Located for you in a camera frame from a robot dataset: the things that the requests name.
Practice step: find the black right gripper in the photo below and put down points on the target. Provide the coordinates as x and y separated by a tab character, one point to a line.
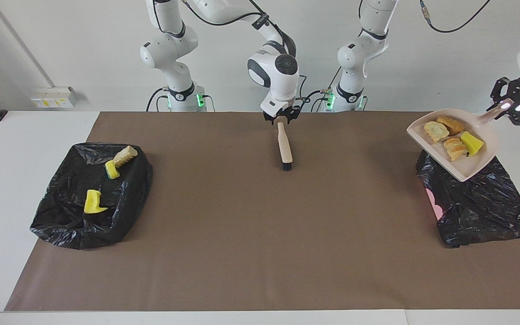
292	115

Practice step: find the beige hand brush black bristles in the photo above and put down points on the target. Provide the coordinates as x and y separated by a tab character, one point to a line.
285	144

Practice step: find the small yellow sponge wedge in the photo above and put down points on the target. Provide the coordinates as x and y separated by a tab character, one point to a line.
472	143

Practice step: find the brown oval bread roll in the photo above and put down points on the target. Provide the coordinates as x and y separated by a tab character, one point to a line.
452	125

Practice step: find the orange striped croissant piece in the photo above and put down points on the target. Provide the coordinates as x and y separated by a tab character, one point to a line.
455	149

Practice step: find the beige plastic dustpan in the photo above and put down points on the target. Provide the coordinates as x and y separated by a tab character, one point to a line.
472	167

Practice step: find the pale bread piece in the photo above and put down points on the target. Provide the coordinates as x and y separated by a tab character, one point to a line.
436	132

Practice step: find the yellow sponge with green side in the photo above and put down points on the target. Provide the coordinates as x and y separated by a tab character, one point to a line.
112	170

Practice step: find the notched yellow sponge piece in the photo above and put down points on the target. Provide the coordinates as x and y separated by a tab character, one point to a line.
94	203

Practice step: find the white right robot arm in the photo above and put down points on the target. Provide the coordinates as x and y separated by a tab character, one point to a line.
278	72

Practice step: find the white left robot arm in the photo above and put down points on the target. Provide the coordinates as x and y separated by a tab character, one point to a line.
359	54

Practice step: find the black plastic trash bag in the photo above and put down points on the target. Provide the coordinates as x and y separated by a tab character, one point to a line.
61	212
481	203

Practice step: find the pink bin under bag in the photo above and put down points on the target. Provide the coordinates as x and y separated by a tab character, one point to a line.
432	203

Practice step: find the brown table mat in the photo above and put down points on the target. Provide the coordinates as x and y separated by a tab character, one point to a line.
242	248

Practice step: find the white wall socket box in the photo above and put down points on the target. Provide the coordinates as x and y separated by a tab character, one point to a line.
52	97

